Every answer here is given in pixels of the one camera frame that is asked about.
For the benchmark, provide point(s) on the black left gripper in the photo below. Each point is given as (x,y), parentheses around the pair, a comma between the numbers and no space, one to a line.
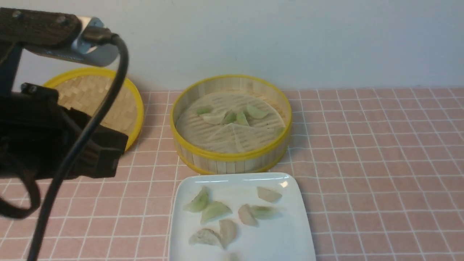
(37,133)

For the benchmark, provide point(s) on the green dumpling on plate left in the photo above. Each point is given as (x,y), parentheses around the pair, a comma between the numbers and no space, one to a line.
(214,210)

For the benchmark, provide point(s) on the greyish dumpling plate lower left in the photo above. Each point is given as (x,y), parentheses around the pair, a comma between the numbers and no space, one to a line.
(206,236)

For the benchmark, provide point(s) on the white dumpling plate lower centre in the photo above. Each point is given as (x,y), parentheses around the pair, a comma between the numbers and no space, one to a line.
(227,232)

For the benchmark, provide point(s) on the white square plate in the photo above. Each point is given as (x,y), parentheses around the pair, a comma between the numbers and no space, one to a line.
(285,238)

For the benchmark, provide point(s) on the pinkish white dumpling plate centre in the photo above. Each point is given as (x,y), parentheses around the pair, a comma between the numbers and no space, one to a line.
(246,216)

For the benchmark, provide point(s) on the pale green dumpling plate right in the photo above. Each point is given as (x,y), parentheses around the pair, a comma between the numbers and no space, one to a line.
(264,212)

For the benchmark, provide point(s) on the yellow rimmed bamboo steamer lid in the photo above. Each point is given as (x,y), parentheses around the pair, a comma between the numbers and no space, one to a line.
(83,89)

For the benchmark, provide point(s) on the small green dumpling upper left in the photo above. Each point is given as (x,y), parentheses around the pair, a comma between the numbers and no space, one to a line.
(204,109)

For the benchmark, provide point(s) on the pale white dumpling in steamer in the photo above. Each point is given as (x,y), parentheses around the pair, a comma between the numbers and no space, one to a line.
(215,118)

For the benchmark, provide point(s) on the small green dumpling steamer centre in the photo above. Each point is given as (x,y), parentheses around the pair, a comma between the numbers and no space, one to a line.
(229,118)

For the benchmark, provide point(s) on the yellow rimmed bamboo steamer basket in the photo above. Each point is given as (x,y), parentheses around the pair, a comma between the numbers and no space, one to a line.
(260,160)

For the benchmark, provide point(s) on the pale green dumpling upper right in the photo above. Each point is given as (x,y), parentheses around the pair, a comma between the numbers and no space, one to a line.
(255,112)

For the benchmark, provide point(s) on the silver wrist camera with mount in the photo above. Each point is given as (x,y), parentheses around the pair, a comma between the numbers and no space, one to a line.
(55,35)

